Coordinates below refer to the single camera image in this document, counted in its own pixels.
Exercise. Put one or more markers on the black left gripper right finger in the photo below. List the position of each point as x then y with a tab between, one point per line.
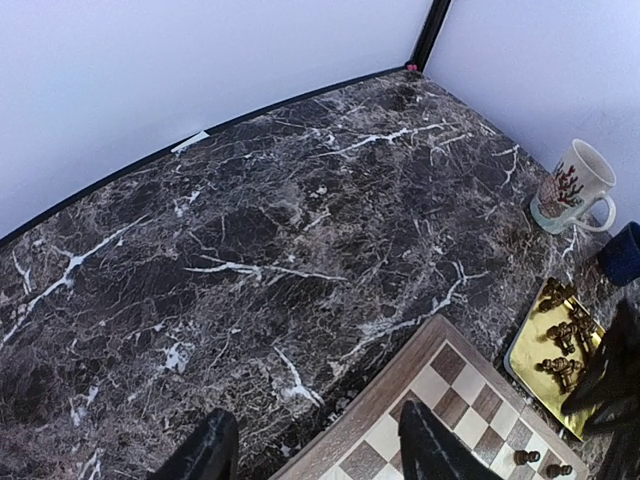
430	451

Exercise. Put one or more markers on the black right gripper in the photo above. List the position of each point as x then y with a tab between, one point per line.
609	389

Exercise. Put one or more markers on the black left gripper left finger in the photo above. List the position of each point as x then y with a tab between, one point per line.
211	451

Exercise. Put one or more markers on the wooden chess board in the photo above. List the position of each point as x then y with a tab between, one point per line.
439	367

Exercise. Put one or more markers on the dark chess pawn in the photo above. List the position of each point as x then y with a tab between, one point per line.
553	471
523	457

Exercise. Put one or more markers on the pile of dark chess pieces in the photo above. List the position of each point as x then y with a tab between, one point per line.
574	337

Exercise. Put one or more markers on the gold metal tray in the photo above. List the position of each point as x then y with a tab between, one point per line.
552	349

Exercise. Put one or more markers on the dark blue mug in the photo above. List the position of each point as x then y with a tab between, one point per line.
619	259

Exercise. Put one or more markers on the white coral pattern mug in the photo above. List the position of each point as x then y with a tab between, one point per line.
582	178

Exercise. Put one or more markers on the right black frame post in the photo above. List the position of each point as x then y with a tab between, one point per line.
428	36

